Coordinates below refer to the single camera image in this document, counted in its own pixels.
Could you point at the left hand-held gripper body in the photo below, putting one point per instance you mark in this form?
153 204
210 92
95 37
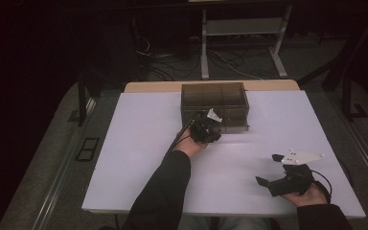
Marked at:
204 131

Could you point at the dark stand foot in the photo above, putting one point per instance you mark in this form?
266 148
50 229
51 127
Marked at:
353 111

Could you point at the person's left hand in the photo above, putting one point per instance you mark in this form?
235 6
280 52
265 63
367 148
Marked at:
190 145

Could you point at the black floor socket frame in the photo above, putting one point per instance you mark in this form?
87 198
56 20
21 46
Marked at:
87 149

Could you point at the person's right hand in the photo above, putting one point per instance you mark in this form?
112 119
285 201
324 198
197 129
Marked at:
310 198

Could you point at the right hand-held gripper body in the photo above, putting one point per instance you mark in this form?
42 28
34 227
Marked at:
292 183

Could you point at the smoky clear drawer box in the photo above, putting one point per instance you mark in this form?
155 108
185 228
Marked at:
214 99

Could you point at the dark table leg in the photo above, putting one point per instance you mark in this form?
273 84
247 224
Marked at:
82 102

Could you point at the grey metal stand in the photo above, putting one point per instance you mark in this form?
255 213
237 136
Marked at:
242 27

